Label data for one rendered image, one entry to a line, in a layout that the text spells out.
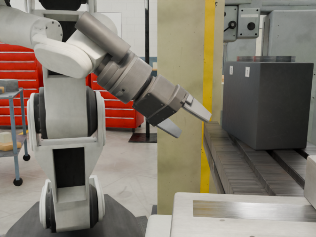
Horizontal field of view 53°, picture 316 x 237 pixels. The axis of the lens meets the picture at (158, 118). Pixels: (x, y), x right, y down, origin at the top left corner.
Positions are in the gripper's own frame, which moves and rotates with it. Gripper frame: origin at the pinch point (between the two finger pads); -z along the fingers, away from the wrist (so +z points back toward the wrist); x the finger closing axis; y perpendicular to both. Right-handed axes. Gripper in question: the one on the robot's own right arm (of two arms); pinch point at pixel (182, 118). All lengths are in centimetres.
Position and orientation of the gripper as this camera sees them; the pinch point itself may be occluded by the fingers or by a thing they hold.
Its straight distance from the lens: 64.1
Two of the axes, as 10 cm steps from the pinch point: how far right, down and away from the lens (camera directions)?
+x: 4.8, -3.3, -8.1
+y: 4.0, -7.5, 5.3
